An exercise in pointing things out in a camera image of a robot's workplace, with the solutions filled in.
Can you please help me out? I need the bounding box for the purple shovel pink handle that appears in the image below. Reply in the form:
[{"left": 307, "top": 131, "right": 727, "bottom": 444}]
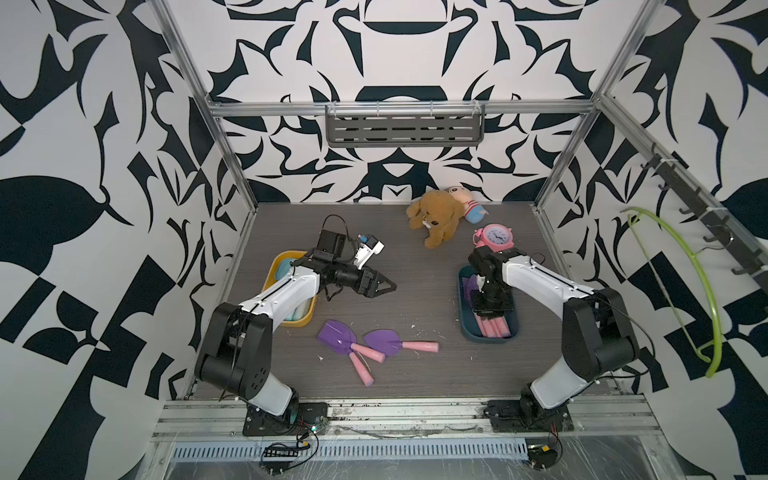
[
  {"left": 363, "top": 329, "right": 440, "bottom": 356},
  {"left": 462, "top": 274, "right": 485, "bottom": 308},
  {"left": 475, "top": 316, "right": 513, "bottom": 338},
  {"left": 317, "top": 320, "right": 386, "bottom": 363}
]

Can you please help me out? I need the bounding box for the dark teal storage box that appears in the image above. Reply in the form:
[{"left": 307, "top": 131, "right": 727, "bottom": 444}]
[{"left": 458, "top": 265, "right": 519, "bottom": 344}]

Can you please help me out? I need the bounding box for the light blue shovel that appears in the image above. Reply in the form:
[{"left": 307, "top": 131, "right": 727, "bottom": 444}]
[{"left": 274, "top": 258, "right": 312, "bottom": 323}]

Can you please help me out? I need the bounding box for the yellow plastic storage box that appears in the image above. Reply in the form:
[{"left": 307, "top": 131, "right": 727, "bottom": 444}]
[{"left": 263, "top": 250, "right": 317, "bottom": 328}]

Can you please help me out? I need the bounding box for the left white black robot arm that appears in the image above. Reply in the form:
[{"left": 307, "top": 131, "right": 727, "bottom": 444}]
[{"left": 194, "top": 229, "right": 396, "bottom": 417}]

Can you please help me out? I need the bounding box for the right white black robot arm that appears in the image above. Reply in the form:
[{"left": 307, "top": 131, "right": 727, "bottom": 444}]
[{"left": 468, "top": 246, "right": 640, "bottom": 417}]

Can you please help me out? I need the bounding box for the pink alarm clock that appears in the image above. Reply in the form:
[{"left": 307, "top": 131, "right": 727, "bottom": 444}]
[{"left": 472, "top": 224, "right": 514, "bottom": 252}]

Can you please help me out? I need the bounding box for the brown plush dog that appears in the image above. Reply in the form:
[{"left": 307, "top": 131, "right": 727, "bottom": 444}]
[{"left": 406, "top": 190, "right": 464, "bottom": 249}]

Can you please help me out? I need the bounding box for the small pig doll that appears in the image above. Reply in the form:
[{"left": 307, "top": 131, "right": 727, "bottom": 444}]
[{"left": 446, "top": 186, "right": 488, "bottom": 224}]

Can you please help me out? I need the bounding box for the green plastic hanger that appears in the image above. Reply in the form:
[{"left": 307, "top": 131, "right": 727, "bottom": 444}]
[{"left": 622, "top": 207, "right": 725, "bottom": 379}]

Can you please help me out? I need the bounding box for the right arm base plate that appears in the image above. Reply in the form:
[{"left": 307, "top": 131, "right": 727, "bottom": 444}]
[{"left": 483, "top": 385, "right": 574, "bottom": 433}]

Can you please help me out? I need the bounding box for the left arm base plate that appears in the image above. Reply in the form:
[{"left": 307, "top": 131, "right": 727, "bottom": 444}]
[{"left": 242, "top": 402, "right": 329, "bottom": 437}]

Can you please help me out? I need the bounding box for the white perforated cable duct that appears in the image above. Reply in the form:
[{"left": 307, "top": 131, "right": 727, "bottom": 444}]
[{"left": 171, "top": 438, "right": 529, "bottom": 463}]

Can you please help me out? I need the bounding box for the grey metal wall shelf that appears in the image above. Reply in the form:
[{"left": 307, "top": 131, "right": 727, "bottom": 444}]
[{"left": 325, "top": 101, "right": 485, "bottom": 148}]

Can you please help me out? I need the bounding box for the black wall hook rail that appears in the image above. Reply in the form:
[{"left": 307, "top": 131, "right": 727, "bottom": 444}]
[{"left": 643, "top": 142, "right": 767, "bottom": 292}]

